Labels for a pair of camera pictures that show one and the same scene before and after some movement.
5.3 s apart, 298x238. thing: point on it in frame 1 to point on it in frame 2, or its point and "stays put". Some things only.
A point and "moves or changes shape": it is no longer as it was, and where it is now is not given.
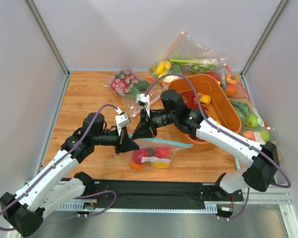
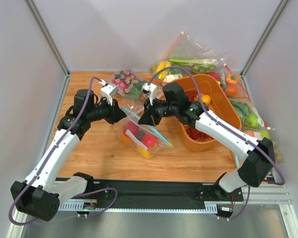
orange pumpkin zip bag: (232, 87) stays put
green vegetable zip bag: (186, 52) stays put
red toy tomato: (162, 152) to (150, 140)
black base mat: (147, 192) stays put
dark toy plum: (151, 151) moves or changes shape
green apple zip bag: (253, 128) stays put
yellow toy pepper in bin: (205, 99) stays put
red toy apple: (138, 154) moves or changes shape
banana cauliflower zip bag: (162, 68) stays put
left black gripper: (120, 141) to (112, 112)
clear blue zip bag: (153, 153) moves or changes shape
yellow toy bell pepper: (160, 165) to (146, 153)
